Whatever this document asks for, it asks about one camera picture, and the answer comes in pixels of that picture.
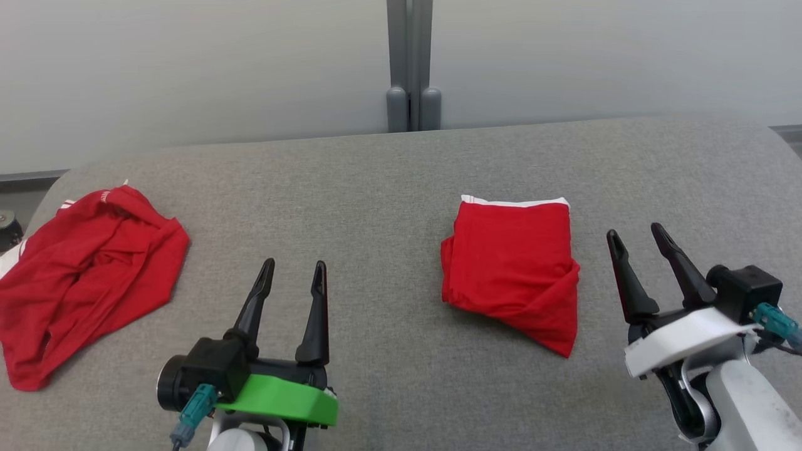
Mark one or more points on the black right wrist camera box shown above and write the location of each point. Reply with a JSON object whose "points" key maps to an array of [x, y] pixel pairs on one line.
{"points": [[749, 288]]}

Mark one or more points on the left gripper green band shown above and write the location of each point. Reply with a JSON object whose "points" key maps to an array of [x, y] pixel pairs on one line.
{"points": [[282, 398]]}

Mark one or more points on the red basketball shorts white trim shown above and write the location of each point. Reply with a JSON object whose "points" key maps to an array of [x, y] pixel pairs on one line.
{"points": [[507, 263]]}

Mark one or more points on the red Bulls jersey white sleeves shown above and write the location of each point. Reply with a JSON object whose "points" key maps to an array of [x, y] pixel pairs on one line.
{"points": [[81, 275]]}

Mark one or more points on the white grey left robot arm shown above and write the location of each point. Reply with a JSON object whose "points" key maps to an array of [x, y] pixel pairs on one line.
{"points": [[241, 441]]}

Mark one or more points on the grey metal wheeled stand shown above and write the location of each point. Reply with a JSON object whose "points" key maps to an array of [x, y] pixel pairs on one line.
{"points": [[7, 232]]}

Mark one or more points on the grey partition post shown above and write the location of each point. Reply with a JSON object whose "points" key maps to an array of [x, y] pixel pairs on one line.
{"points": [[396, 62], [426, 62]]}

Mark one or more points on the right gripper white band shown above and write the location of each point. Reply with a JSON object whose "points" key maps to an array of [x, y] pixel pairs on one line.
{"points": [[683, 338]]}

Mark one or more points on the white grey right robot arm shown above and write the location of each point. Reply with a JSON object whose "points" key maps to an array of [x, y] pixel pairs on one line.
{"points": [[752, 407]]}

